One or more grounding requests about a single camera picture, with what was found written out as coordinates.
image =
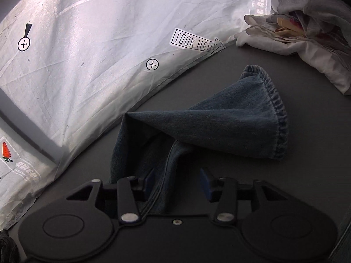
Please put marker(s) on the black cloth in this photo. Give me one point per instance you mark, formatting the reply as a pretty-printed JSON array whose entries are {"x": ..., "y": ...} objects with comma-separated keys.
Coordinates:
[{"x": 8, "y": 248}]

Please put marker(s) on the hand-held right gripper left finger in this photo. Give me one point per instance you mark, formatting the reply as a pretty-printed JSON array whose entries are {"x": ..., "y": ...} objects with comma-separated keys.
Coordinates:
[{"x": 150, "y": 179}]

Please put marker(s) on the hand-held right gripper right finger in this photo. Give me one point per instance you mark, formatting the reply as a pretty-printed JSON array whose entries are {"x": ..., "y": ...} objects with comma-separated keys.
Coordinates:
[{"x": 206, "y": 181}]

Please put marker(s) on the blue denim jeans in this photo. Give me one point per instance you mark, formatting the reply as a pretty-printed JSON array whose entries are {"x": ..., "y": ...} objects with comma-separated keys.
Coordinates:
[{"x": 219, "y": 126}]

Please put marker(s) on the white printed window sheet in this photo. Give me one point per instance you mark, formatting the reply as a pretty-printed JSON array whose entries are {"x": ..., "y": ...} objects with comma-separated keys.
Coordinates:
[{"x": 90, "y": 60}]

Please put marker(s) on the white garment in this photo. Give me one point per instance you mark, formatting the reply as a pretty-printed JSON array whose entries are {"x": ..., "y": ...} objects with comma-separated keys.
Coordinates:
[{"x": 323, "y": 57}]

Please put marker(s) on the colourful printed garment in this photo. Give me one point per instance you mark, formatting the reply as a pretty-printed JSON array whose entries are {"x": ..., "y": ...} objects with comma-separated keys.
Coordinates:
[{"x": 288, "y": 27}]

